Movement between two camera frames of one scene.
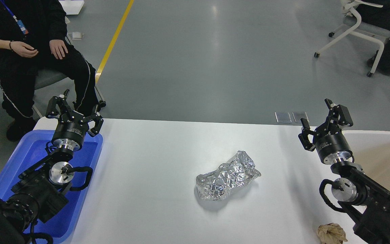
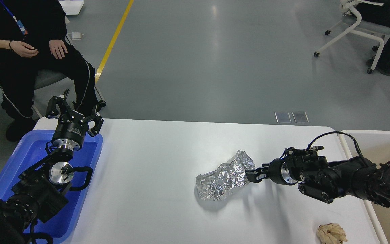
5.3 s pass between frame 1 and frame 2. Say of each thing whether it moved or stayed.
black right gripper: moved
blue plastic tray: stayed
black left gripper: stayed
